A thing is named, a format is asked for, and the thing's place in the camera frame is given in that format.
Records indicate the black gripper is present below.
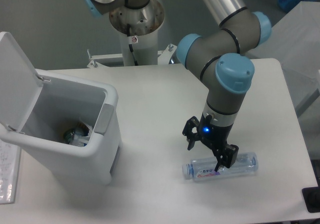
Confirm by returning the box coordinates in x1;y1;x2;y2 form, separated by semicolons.
182;114;239;172

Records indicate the clear plastic water bottle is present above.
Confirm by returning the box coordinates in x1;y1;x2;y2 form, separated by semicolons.
182;152;259;182

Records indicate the clear plastic wrapper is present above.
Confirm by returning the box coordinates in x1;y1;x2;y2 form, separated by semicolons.
69;123;93;147

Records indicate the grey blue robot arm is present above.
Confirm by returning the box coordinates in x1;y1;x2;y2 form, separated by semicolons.
85;0;272;168

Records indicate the trash pile inside can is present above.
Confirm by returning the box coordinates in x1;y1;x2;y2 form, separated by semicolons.
63;121;89;145

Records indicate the white trash can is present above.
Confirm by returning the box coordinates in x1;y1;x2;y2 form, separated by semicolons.
0;71;121;185

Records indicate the white trash can lid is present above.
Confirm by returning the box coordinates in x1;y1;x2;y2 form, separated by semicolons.
0;31;44;132

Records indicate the black device at edge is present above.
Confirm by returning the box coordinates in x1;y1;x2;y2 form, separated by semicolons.
302;187;320;213

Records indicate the grey covered box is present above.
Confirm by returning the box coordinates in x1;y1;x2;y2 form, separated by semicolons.
248;1;320;116

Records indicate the laminated paper sheet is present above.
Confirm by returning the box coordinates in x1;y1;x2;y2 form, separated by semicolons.
0;141;21;205

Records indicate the white clamp bracket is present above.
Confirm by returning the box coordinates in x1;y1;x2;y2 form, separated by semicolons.
87;43;180;68

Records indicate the black pedestal cable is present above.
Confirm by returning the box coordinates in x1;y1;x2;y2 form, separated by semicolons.
126;23;139;66

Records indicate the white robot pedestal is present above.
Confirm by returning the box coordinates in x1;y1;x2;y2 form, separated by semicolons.
109;0;165;66

